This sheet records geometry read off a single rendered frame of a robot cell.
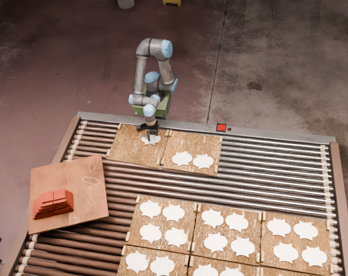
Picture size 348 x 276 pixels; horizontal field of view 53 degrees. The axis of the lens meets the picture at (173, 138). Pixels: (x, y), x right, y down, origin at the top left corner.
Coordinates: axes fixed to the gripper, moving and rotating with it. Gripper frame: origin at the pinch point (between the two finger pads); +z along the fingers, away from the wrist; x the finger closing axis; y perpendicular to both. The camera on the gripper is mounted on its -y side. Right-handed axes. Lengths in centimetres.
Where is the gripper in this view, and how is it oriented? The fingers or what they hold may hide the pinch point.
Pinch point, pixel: (150, 138)
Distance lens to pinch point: 270.9
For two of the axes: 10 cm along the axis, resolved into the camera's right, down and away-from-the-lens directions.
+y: 9.9, 0.6, -1.1
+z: 0.6, 6.1, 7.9
